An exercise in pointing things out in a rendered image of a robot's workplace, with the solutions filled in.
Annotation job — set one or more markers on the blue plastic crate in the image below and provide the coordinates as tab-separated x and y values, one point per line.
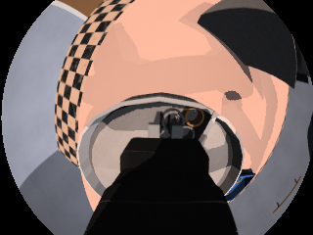
246	176

